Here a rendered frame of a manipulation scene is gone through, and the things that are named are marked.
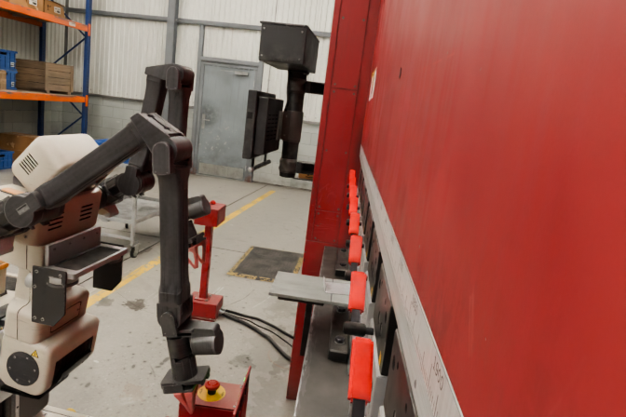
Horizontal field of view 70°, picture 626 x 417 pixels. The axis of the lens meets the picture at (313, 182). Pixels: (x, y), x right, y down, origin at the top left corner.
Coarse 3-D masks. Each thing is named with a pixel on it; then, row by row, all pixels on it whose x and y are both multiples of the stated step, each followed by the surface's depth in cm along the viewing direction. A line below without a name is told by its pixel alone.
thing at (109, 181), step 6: (108, 180) 149; (114, 180) 147; (102, 186) 146; (108, 186) 147; (114, 186) 146; (108, 192) 146; (114, 192) 147; (120, 192) 147; (108, 198) 148; (114, 198) 148; (120, 198) 150; (108, 204) 149; (114, 204) 153
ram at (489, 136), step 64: (384, 0) 171; (448, 0) 41; (512, 0) 23; (576, 0) 16; (384, 64) 120; (448, 64) 37; (512, 64) 22; (576, 64) 16; (384, 128) 93; (448, 128) 34; (512, 128) 21; (576, 128) 15; (384, 192) 76; (448, 192) 31; (512, 192) 20; (576, 192) 15; (384, 256) 64; (448, 256) 29; (512, 256) 19; (576, 256) 14; (448, 320) 27; (512, 320) 18; (576, 320) 14; (512, 384) 17; (576, 384) 13
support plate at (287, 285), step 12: (276, 276) 144; (288, 276) 145; (300, 276) 147; (312, 276) 148; (276, 288) 135; (288, 288) 137; (300, 288) 138; (312, 288) 139; (312, 300) 131; (324, 300) 131; (336, 300) 132
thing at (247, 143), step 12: (252, 96) 231; (264, 96) 245; (252, 108) 232; (264, 108) 234; (276, 108) 252; (252, 120) 233; (264, 120) 235; (276, 120) 257; (252, 132) 234; (264, 132) 236; (276, 132) 261; (252, 144) 236; (264, 144) 237; (276, 144) 266; (252, 156) 239
